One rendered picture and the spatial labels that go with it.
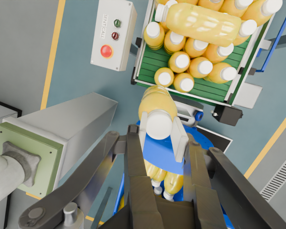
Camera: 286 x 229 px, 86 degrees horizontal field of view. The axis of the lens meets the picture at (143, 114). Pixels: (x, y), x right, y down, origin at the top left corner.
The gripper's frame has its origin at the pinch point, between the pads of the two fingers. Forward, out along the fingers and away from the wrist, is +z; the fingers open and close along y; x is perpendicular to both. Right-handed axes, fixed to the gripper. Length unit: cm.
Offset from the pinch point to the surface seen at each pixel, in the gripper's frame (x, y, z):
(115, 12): 21.2, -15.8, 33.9
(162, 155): -15.2, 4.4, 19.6
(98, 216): -151, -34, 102
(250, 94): 2, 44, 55
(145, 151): -16.2, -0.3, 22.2
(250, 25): 22.3, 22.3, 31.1
